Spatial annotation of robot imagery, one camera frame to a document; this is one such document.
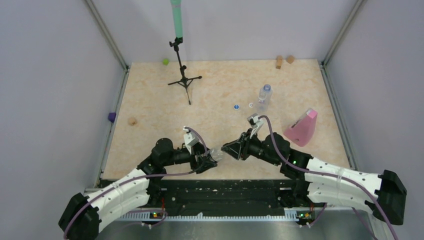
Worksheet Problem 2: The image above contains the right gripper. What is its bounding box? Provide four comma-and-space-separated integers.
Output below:
222, 128, 281, 167

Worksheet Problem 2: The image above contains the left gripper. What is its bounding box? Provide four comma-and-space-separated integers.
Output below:
162, 141, 217, 173

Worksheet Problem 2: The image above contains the small clear bottle black cap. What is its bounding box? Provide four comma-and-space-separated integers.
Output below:
209, 147, 225, 163

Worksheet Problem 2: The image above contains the clear plastic bottle white cap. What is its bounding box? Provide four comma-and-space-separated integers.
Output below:
256, 84, 273, 113

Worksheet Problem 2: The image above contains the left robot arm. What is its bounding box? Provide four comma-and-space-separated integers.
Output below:
58, 138, 218, 240

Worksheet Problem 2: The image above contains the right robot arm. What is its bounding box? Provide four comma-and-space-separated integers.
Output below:
221, 132, 407, 226

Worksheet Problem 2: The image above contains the black tripod stand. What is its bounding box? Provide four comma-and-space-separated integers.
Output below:
167, 37, 203, 105

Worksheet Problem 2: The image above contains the wooden cube with cross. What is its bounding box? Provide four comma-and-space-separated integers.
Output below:
127, 117, 138, 126

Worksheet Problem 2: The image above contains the tall wooden block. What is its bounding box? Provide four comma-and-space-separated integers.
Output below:
275, 55, 284, 70

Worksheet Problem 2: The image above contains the small wooden cube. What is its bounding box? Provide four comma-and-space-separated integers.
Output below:
285, 55, 296, 64

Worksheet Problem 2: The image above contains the purple block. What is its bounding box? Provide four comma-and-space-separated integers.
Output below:
107, 112, 117, 123

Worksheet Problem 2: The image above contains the small green ball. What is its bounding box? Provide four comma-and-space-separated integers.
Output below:
162, 58, 170, 66

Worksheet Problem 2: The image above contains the green foam microphone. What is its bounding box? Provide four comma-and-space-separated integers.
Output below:
170, 0, 183, 39

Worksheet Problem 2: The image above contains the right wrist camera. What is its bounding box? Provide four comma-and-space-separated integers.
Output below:
247, 113, 264, 139

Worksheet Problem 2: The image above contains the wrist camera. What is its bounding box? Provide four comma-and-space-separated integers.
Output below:
183, 126, 200, 154
247, 113, 264, 139

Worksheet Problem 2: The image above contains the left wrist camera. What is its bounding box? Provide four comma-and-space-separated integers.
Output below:
183, 126, 200, 154

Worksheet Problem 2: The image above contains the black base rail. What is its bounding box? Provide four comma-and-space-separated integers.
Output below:
99, 178, 329, 218

